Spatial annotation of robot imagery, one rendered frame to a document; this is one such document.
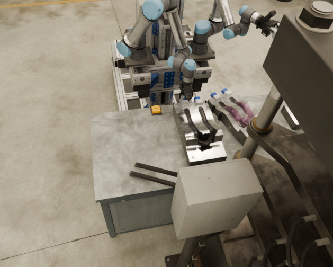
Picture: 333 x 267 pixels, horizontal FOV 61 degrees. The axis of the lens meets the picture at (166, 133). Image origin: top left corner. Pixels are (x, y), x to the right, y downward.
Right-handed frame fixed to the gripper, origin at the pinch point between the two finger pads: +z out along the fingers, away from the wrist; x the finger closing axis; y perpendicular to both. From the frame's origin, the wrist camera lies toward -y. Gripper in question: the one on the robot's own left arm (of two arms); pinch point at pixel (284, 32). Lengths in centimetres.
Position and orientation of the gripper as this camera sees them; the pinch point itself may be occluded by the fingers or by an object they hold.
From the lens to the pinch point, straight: 202.7
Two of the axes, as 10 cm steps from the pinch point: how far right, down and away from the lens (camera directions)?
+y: 0.4, 5.4, 8.4
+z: 6.2, 6.4, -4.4
